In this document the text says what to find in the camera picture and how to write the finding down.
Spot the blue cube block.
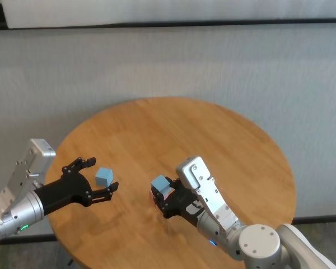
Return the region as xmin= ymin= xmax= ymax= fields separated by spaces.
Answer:
xmin=150 ymin=175 xmax=171 ymax=198
xmin=95 ymin=167 xmax=114 ymax=188

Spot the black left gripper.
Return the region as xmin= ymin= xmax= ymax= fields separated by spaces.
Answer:
xmin=33 ymin=156 xmax=120 ymax=217

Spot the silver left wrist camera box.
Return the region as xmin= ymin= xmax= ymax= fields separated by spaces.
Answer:
xmin=0 ymin=138 xmax=57 ymax=222

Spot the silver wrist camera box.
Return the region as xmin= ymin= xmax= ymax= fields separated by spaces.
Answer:
xmin=175 ymin=156 xmax=240 ymax=236
xmin=0 ymin=138 xmax=57 ymax=222

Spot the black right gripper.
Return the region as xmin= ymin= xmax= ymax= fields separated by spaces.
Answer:
xmin=151 ymin=178 xmax=205 ymax=225

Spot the black wall rail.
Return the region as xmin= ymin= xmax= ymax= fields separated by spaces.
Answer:
xmin=0 ymin=4 xmax=336 ymax=30

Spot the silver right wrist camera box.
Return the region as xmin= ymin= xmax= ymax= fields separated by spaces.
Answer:
xmin=175 ymin=156 xmax=240 ymax=236

